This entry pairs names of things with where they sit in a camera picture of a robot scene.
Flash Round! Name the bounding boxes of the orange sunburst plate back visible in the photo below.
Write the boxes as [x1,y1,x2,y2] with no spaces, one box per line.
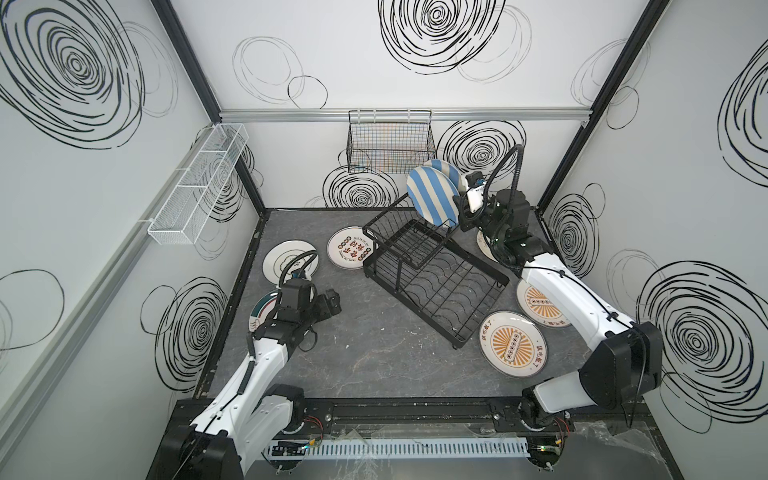
[516,280,571,328]

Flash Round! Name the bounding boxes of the black wire wall basket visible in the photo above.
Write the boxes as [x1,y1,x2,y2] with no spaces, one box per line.
[345,109,437,174]

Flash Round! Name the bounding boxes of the white slotted cable duct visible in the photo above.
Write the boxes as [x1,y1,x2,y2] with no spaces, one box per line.
[263,437,530,461]

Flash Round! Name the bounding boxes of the orange sunburst plate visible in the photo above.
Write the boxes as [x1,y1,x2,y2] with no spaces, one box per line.
[479,311,548,378]
[516,280,571,328]

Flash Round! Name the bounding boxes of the blue striped plate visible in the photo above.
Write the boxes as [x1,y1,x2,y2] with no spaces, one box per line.
[423,159,468,194]
[406,166,459,228]

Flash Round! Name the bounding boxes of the white plate red characters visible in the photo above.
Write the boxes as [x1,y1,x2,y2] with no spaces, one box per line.
[327,226,374,270]

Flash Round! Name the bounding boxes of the cream plate with cat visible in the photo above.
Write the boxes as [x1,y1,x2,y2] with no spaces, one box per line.
[476,230,496,262]

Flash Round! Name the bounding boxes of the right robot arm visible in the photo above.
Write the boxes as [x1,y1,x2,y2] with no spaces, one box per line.
[454,171,663,431]

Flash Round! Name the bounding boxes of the white mesh wall shelf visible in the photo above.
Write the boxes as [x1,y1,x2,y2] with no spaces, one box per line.
[148,123,249,246]

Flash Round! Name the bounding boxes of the orange sunburst plate front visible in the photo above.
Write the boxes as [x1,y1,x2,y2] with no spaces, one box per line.
[479,311,548,378]

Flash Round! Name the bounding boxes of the black wire dish rack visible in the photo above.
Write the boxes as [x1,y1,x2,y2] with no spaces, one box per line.
[362,194,509,349]

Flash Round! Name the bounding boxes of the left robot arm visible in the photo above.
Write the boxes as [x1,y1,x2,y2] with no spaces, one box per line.
[148,250,341,479]

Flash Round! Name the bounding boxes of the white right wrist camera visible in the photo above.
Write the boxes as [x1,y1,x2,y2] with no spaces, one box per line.
[465,171,485,214]

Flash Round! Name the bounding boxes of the white plate green outline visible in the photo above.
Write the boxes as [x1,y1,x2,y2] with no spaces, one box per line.
[262,240,319,286]

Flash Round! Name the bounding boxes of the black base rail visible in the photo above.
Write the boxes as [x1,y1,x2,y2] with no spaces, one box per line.
[164,396,652,438]

